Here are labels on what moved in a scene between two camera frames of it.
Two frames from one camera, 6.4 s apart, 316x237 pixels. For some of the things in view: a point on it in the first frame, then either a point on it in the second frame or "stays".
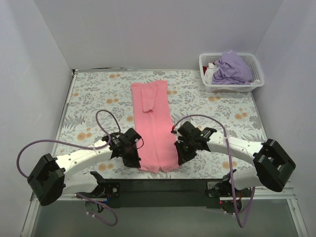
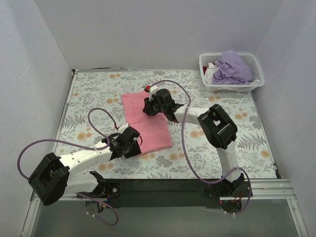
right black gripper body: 184,153 to 148,108
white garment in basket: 209,73 stays
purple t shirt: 231,69 stays
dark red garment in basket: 204,68 stays
